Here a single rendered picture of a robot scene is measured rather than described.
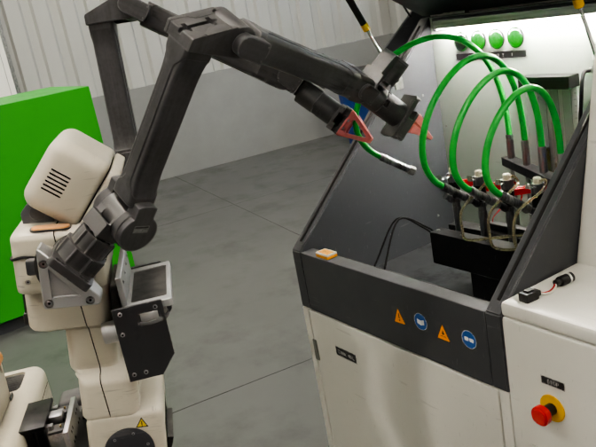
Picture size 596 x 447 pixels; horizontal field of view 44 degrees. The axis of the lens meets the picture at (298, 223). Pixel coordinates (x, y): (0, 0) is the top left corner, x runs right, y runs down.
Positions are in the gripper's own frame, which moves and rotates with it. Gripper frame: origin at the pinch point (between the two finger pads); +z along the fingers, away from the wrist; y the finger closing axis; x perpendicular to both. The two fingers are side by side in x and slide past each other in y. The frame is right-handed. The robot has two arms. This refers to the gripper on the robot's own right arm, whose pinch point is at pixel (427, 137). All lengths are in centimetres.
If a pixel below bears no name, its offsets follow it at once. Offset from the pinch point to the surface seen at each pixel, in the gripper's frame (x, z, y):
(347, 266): 5.7, 3.0, -34.6
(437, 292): -22.0, 8.9, -28.5
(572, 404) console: -53, 22, -33
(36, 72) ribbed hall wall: 633, -67, -55
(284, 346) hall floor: 168, 84, -91
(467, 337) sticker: -30.8, 14.2, -32.8
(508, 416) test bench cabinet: -39, 26, -41
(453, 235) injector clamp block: -2.0, 18.2, -15.4
